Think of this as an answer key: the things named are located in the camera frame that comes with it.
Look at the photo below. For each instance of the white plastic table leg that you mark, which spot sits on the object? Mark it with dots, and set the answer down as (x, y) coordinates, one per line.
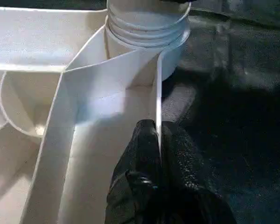
(147, 18)

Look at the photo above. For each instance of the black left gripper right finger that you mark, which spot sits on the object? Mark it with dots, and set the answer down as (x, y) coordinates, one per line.
(191, 186)

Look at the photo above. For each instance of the white plastic table top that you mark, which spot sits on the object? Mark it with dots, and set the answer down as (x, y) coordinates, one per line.
(42, 42)

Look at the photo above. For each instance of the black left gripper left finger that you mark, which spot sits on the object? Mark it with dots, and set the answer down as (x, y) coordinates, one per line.
(137, 182)

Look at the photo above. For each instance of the black work mat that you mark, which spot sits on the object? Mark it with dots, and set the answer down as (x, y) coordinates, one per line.
(238, 116)

